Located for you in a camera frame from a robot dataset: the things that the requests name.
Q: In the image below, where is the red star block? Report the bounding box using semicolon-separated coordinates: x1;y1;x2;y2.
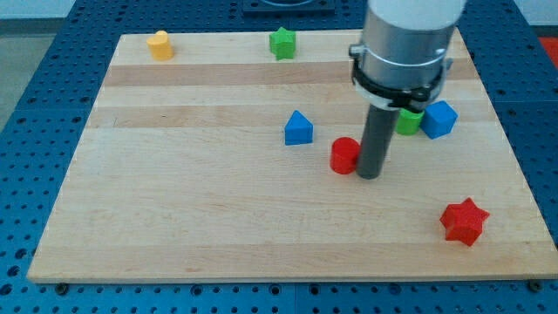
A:
439;197;490;247

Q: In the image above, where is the green cylinder block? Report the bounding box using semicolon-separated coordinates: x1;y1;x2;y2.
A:
396;109;425;136

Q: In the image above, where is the blue cube block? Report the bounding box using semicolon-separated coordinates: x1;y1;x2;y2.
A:
420;100;459;140

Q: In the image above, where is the yellow heart-shaped block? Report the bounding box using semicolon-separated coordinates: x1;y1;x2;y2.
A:
146;31;174;61

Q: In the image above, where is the wooden board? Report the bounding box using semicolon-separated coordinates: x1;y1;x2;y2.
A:
27;30;557;283

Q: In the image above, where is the blue triangular prism block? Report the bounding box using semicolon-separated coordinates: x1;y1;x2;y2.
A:
284;110;314;146

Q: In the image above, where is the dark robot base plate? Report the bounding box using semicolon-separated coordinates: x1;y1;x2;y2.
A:
242;0;336;15

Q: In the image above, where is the red cylinder block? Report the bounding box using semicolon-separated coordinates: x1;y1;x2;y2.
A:
330;137;360;174

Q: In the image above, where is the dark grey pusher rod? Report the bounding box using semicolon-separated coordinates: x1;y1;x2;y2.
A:
356;105;399;180

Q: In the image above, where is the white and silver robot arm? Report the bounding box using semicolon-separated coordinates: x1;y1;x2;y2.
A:
349;0;466;113

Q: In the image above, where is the green star block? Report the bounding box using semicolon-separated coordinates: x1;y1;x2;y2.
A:
269;27;296;60

